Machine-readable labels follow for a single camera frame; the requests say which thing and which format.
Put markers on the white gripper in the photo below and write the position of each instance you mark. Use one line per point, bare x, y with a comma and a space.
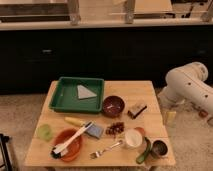
168, 99

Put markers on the wood-backed felt eraser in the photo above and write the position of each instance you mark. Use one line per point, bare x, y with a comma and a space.
136, 110

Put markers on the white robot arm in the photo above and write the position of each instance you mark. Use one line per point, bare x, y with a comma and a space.
187, 83

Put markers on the orange small lid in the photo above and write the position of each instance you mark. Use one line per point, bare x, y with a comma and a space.
141, 130

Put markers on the metal tin can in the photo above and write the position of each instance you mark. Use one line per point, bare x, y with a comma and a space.
159, 149

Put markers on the white cup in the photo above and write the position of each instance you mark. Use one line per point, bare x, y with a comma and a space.
133, 138

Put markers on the green cucumber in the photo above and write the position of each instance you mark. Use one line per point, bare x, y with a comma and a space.
142, 157

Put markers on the dark red bowl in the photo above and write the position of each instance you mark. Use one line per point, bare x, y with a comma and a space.
113, 106

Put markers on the blue grey sponge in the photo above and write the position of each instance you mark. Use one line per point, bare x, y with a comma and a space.
95, 131

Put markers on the silver fork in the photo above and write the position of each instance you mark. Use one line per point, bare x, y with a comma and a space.
99, 153

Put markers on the grey triangular cloth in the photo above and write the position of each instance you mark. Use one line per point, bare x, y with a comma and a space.
84, 93

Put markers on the orange bowl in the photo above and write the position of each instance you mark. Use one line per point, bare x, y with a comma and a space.
73, 150

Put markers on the green plastic tray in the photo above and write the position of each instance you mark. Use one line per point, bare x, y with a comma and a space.
66, 95

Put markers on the light green small cup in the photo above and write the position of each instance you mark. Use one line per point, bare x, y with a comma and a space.
44, 132

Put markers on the black stand on floor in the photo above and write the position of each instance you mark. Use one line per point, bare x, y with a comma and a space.
7, 164

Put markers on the white handled black brush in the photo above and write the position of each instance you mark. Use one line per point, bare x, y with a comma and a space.
59, 150

